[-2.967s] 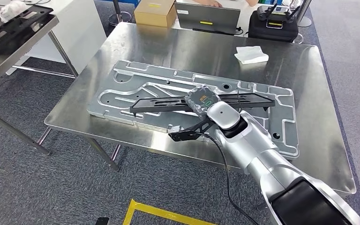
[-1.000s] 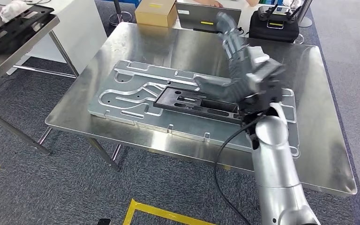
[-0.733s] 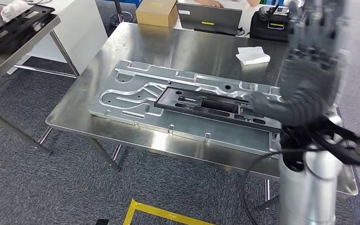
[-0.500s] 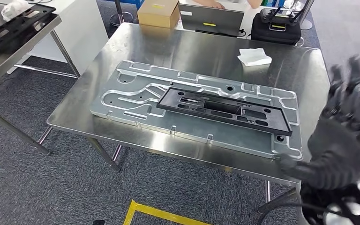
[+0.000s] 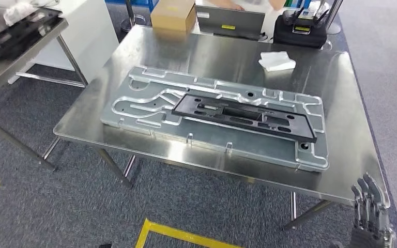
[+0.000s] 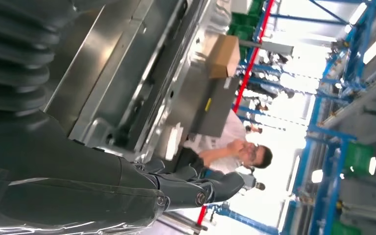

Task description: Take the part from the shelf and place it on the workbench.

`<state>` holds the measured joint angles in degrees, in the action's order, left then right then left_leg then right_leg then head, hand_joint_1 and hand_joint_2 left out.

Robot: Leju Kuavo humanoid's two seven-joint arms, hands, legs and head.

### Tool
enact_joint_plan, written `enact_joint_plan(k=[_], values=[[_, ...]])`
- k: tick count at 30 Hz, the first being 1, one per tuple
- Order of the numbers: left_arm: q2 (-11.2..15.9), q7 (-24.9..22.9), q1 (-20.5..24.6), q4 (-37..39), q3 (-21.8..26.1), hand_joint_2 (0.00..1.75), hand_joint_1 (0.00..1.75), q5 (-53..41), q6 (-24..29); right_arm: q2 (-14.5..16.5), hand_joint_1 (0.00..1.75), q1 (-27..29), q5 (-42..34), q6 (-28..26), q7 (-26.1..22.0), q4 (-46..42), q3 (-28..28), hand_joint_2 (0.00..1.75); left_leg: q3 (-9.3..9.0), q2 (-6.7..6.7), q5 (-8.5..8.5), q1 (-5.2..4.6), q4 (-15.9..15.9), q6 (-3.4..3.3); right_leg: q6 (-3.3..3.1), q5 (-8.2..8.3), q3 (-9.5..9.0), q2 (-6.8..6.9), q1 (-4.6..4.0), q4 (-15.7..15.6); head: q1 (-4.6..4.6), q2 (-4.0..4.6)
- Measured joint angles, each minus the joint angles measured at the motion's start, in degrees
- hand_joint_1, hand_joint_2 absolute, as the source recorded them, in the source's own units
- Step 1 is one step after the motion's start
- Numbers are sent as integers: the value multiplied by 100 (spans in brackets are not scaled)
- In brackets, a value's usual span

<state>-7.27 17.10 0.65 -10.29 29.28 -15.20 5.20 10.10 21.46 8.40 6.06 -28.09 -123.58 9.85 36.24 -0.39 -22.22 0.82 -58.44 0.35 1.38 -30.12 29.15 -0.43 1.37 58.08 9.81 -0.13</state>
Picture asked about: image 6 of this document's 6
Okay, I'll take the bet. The stainless steel workbench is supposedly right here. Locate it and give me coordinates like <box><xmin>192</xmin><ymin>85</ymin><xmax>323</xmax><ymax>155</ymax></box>
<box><xmin>42</xmin><ymin>0</ymin><xmax>240</xmax><ymax>165</ymax></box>

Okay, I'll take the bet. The white paper piece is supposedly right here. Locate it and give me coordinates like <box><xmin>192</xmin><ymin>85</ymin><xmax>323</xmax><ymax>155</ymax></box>
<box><xmin>164</xmin><ymin>122</ymin><xmax>185</xmax><ymax>162</ymax></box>

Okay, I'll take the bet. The black bag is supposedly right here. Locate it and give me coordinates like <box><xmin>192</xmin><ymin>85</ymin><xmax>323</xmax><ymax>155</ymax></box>
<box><xmin>175</xmin><ymin>147</ymin><xmax>206</xmax><ymax>176</ymax></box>

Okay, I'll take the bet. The machined aluminium plate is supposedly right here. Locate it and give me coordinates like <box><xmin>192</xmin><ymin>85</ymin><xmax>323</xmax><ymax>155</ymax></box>
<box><xmin>68</xmin><ymin>0</ymin><xmax>223</xmax><ymax>156</ymax></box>

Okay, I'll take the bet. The grey box with yellow label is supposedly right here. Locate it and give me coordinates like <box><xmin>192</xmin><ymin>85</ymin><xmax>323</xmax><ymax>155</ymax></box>
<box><xmin>188</xmin><ymin>75</ymin><xmax>241</xmax><ymax>138</ymax></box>

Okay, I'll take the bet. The person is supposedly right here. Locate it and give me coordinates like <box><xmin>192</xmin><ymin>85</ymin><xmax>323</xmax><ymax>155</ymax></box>
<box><xmin>183</xmin><ymin>109</ymin><xmax>274</xmax><ymax>175</ymax></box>

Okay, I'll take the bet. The brown cardboard box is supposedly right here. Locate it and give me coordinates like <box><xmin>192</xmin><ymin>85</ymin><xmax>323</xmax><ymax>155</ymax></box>
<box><xmin>207</xmin><ymin>34</ymin><xmax>241</xmax><ymax>80</ymax></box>

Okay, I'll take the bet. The red pole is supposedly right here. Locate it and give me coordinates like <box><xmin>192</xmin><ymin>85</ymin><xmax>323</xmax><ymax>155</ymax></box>
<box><xmin>196</xmin><ymin>0</ymin><xmax>276</xmax><ymax>227</ymax></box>

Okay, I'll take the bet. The blue warehouse racking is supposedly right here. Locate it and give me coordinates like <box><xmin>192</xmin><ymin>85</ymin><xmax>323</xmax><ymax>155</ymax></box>
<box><xmin>279</xmin><ymin>0</ymin><xmax>376</xmax><ymax>235</ymax></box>

